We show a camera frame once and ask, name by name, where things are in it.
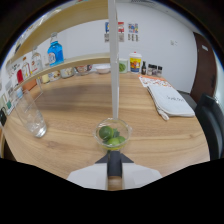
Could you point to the black office chair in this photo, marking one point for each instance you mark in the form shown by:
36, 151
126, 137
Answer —
211, 126

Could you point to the white wall switch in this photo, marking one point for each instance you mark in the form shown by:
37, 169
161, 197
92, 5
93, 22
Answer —
173, 42

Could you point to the two-tier wooden shelf rack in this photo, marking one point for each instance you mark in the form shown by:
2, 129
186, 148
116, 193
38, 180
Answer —
113, 66

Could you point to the white fabric pouch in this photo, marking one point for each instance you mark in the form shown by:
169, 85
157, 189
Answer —
170, 101

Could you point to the green cup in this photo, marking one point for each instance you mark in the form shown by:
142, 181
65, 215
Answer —
123, 66

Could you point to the clear bottle orange label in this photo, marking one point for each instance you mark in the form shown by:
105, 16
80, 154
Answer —
26, 69

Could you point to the clear drinking glass with ice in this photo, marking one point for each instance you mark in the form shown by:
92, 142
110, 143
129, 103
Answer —
31, 116

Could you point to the brown wooden door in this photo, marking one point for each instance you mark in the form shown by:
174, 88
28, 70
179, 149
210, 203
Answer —
203, 66

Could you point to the red wall poster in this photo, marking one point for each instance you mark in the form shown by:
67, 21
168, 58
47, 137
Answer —
121, 28

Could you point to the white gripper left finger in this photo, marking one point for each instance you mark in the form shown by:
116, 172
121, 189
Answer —
90, 176

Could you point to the dark sauce bottle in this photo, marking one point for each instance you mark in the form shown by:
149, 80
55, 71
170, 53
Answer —
143, 68

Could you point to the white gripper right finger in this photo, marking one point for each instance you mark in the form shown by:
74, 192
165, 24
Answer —
140, 175

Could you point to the small spice shaker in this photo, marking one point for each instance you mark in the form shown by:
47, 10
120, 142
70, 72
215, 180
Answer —
159, 71

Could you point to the blue wall poster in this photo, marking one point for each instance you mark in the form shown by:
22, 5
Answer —
106, 30

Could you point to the blue liquid glass bottle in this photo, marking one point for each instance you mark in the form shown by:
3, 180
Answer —
55, 53

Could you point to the multicolour wall poster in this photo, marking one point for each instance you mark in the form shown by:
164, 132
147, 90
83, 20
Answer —
133, 30

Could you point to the yellow container red lid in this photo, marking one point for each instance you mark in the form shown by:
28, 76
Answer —
135, 63

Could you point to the orange printed paper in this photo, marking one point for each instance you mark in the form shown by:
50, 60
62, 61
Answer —
150, 80

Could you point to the glass cup with limes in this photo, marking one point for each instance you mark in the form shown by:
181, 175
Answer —
111, 135

